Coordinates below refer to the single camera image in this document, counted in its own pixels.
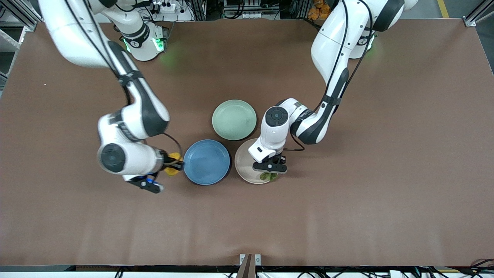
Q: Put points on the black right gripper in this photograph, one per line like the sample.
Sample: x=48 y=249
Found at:
x=168 y=160

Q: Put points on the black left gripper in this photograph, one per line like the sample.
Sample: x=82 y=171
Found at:
x=283 y=160

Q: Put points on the green lettuce leaf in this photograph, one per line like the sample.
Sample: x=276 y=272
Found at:
x=269 y=177

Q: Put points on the yellow lemon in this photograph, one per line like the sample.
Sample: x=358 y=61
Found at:
x=173 y=172

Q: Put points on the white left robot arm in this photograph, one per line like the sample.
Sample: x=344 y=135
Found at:
x=332 y=42

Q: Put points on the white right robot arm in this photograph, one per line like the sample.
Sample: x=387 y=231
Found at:
x=142 y=112

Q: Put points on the beige round plate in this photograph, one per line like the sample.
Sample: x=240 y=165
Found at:
x=244 y=166

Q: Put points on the blue round plate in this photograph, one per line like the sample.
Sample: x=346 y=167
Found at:
x=207 y=162

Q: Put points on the green round plate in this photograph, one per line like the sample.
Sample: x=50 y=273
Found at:
x=234 y=119

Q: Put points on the white power strip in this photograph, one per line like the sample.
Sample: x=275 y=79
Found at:
x=166 y=5

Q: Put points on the grey equipment rack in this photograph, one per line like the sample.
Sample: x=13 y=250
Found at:
x=251 y=8

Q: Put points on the pile of orange packets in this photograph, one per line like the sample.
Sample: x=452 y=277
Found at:
x=317 y=11

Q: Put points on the metal table edge bracket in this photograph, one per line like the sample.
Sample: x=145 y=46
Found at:
x=250 y=260

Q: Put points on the aluminium frame profile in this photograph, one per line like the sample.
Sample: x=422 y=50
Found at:
x=476 y=15

